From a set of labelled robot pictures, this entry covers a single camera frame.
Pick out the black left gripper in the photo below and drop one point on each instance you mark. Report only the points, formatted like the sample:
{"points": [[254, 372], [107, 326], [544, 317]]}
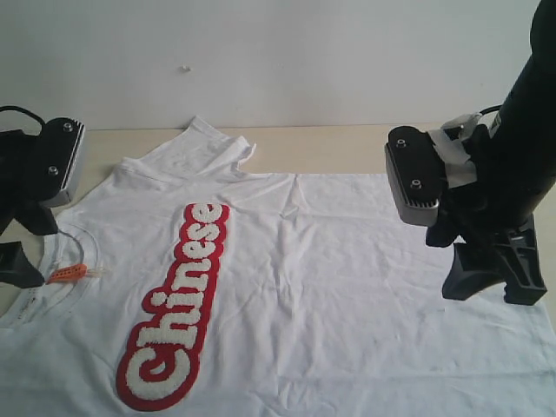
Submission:
{"points": [[18, 204]]}

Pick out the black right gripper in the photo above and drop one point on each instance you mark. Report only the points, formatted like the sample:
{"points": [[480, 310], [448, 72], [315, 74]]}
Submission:
{"points": [[502, 197]]}

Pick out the white t-shirt red lettering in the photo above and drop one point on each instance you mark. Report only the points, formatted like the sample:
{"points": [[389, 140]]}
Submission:
{"points": [[222, 293]]}

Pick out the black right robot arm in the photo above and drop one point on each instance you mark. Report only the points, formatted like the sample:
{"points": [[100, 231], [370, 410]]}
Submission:
{"points": [[528, 116]]}

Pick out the orange neck size tag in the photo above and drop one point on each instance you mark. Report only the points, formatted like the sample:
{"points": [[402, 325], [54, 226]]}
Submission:
{"points": [[68, 274]]}

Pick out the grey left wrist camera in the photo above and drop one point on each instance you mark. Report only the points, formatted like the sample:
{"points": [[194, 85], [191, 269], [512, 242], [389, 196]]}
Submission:
{"points": [[55, 162]]}

